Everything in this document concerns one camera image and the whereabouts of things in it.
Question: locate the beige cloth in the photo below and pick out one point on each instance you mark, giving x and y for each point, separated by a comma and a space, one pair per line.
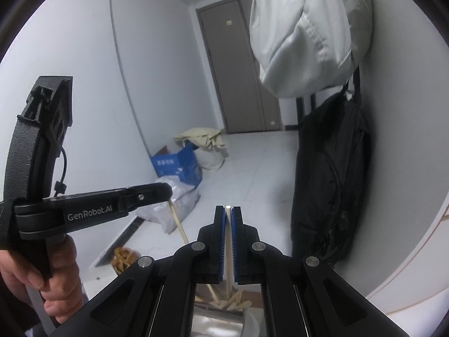
203, 137

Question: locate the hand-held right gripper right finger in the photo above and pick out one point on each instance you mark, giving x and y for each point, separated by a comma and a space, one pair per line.
235, 231

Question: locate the black backpack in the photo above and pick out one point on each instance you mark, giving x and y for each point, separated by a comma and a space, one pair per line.
329, 182

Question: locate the person's left hand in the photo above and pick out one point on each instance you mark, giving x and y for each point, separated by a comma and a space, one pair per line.
65, 273

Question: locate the blue cardboard box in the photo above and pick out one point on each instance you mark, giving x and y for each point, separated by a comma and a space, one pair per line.
175, 165

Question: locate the white plastic bag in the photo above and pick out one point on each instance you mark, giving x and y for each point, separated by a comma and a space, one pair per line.
175, 203

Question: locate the grey divided utensil holder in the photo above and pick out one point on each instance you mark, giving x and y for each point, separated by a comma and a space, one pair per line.
217, 323

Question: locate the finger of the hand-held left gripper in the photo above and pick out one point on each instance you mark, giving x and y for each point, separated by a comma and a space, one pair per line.
147, 195

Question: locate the white sack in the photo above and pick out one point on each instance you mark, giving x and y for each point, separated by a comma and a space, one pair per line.
212, 159

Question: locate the white jacket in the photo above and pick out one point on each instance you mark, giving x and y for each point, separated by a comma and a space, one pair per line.
308, 31

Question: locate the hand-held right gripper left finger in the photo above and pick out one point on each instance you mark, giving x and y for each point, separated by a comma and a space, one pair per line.
220, 231

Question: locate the grey brown door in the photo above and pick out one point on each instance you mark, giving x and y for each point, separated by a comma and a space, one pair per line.
242, 77

